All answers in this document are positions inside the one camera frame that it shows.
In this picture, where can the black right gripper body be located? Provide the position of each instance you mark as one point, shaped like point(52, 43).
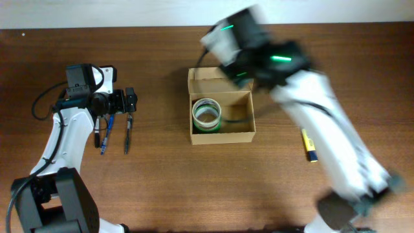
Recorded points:
point(236, 72)

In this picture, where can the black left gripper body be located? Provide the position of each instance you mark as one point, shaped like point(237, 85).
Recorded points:
point(119, 101)

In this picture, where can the blue ballpoint pen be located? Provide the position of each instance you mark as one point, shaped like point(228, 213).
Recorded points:
point(107, 133)

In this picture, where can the clear black ballpoint pen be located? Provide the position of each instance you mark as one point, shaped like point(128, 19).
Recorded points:
point(128, 133)

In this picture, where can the black white marker pen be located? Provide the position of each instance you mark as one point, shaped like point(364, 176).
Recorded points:
point(97, 133)

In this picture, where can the brown cardboard box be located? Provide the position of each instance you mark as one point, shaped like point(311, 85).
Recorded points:
point(237, 120)

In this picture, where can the green tape roll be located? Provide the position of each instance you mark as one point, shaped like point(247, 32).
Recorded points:
point(203, 129)

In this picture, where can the yellow blue marker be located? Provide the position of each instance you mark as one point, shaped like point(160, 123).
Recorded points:
point(309, 146)

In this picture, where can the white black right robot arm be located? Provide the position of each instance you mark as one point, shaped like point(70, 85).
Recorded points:
point(246, 52)

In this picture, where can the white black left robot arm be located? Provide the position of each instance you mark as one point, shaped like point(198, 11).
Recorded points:
point(53, 198)

